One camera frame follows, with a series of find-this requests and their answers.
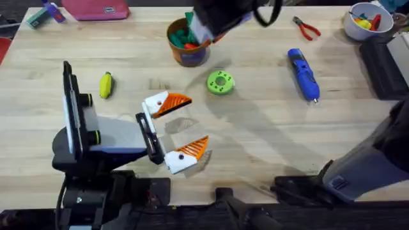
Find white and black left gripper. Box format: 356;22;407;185
52;91;210;175

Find yellow toy vegetable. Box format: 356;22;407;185
98;71;114;100

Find blue electric screwdriver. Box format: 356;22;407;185
286;47;321;104

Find brown tub with toys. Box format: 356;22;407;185
166;11;212;68

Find green disc with holes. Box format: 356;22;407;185
206;70;236;96

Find black upright left wrist plate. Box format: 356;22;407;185
62;60;102;161

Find pink zip pouch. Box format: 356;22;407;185
61;0;130;22

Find blue bottle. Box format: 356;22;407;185
41;0;66;24

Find teal small box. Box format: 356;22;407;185
26;6;50;30

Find white bowl with small items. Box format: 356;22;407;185
343;2;395;42

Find black flat case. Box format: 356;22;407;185
359;31;409;101

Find red object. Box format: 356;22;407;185
0;36;12;66

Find black cable loop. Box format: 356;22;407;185
253;0;284;28

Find black rail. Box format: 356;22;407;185
0;187;409;230

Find red-handled pliers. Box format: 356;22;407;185
291;15;322;42

